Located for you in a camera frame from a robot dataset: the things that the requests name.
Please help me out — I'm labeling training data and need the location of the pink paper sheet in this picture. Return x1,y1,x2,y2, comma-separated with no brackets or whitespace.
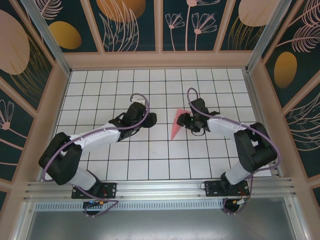
170,109,192,141

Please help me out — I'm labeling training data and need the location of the grey metal sheet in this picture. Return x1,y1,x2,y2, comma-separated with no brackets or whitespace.
24,197,300,240

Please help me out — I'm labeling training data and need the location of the small board with yellow plug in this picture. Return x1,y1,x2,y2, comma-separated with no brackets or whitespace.
83,198,110,208
231,196,251,206

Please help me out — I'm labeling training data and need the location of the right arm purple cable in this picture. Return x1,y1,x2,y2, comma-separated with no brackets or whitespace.
186,87,281,216

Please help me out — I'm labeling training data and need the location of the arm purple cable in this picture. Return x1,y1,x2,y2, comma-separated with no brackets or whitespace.
41,93,151,219
186,87,281,216

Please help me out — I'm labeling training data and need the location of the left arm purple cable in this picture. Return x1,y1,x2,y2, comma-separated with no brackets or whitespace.
41,93,151,219

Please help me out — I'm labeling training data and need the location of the aluminium side rail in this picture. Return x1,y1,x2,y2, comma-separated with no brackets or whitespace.
242,69,279,179

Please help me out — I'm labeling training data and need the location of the aluminium mounting rail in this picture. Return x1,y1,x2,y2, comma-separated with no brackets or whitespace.
23,177,300,201

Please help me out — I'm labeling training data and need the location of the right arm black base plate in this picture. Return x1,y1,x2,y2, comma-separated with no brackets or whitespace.
204,180,251,199

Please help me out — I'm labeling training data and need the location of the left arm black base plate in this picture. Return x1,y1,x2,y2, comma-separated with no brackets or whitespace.
71,181,119,200

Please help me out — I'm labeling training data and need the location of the slotted grey cable duct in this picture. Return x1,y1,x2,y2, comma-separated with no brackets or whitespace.
33,201,226,212

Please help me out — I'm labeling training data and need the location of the aluminium corner post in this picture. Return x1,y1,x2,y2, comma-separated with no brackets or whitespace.
245,0,294,74
19,0,72,76

